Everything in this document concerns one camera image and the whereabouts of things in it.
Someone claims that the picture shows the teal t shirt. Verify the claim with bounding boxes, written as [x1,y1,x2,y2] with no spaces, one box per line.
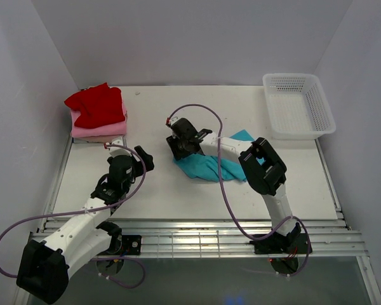
[172,128,255,184]

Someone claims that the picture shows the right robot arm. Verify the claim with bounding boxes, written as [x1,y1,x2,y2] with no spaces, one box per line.
[166,118,312,254]

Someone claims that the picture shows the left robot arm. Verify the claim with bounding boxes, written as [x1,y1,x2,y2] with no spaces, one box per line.
[16,144,154,304]

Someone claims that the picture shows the beige folded t shirt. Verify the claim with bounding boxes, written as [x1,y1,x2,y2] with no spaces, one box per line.
[72,135,124,144]

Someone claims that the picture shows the pink folded t shirt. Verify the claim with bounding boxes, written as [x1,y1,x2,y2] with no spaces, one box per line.
[70,110,127,138]

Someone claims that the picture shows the red folded t shirt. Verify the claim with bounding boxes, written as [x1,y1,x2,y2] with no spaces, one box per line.
[65,83,126,129]

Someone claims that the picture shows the white plastic basket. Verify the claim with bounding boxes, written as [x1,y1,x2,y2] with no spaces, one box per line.
[262,73,336,140]

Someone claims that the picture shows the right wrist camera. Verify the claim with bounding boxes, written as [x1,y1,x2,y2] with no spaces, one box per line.
[166,116,179,128]

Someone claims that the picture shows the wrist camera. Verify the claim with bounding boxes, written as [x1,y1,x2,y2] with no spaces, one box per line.
[104,136,130,158]
[166,116,179,128]

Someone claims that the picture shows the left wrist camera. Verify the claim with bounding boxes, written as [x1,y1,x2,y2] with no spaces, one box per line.
[104,136,130,158]

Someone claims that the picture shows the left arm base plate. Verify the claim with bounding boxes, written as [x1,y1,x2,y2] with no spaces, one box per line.
[107,234,142,255]

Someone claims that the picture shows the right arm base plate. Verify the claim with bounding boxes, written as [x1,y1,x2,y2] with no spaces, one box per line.
[249,233,312,254]

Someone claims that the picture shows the aluminium frame rail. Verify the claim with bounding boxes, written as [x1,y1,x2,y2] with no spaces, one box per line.
[12,136,381,305]

